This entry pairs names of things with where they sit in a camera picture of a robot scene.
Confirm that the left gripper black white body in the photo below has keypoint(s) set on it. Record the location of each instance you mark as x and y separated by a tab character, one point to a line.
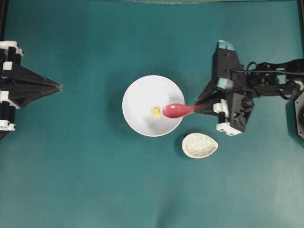
10	53

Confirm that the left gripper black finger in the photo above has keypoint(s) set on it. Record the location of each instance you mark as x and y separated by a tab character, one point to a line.
22	95
22	74

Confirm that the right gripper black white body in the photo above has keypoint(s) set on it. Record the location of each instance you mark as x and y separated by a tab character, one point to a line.
233	111

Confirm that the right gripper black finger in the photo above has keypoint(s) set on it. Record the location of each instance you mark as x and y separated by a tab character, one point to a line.
216	88
206	108

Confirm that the pink ceramic spoon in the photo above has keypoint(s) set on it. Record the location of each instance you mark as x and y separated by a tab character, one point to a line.
177	110

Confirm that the yellow hexagonal prism block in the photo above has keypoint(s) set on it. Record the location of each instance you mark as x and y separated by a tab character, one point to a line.
156	111

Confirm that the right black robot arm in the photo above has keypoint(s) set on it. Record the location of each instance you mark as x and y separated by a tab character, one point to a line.
231	91

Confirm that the black round arm base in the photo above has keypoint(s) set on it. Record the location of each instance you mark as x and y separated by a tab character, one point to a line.
295	118

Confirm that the speckled egg-shaped spoon rest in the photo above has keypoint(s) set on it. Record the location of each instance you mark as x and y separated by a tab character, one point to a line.
198	145

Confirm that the white round bowl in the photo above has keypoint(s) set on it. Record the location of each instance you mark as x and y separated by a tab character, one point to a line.
142	96

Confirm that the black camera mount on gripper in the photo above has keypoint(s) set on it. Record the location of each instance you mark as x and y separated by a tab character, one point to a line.
225	64

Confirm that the black frame post left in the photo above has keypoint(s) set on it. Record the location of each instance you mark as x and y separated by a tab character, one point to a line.
4	4

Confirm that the black frame post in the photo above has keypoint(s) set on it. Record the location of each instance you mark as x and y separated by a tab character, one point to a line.
300	4
4	4

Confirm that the black frame post right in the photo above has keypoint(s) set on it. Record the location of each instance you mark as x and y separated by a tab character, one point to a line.
300	4

